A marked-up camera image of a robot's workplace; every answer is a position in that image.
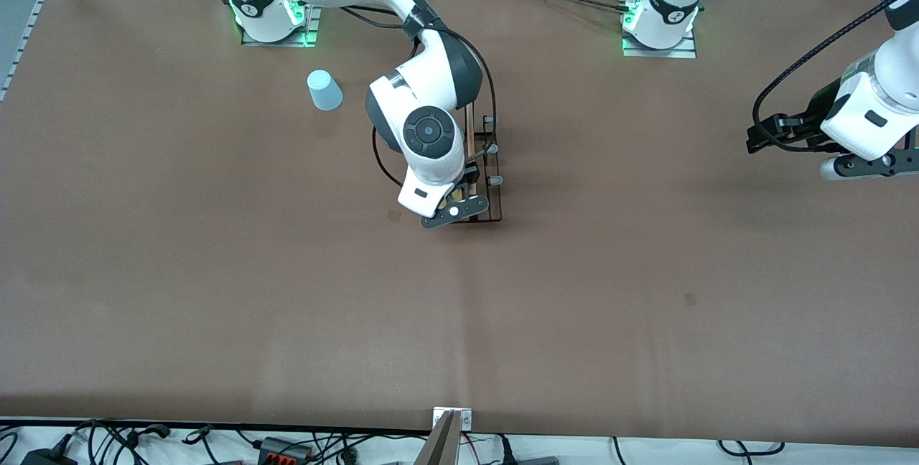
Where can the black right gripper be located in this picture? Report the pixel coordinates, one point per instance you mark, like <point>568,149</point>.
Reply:
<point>470,177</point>

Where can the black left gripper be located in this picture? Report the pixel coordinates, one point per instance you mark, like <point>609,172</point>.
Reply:
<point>817,112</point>

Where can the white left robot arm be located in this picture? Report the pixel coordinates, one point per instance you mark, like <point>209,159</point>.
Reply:
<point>894,70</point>

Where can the light blue plastic cup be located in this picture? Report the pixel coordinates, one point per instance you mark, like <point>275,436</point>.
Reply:
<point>324,92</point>

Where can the brown table cover sheet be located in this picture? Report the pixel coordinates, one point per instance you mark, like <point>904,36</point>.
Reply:
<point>574,307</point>

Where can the black plug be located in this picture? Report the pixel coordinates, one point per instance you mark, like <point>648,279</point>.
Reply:
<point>505,451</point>

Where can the black orange connector box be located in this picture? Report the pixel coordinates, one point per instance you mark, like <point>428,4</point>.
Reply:
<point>283,448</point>

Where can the black power adapter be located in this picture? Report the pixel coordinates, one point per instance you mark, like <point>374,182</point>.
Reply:
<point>47,458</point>

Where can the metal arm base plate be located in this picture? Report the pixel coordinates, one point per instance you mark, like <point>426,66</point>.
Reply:
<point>682,52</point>
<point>280,42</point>

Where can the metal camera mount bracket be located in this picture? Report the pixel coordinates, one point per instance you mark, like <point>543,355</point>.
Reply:
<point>467,418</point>

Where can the grey camera pole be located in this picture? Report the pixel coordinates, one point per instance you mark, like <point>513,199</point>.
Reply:
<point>441,447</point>

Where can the perforated metal rail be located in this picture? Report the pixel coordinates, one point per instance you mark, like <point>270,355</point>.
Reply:
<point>29,34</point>

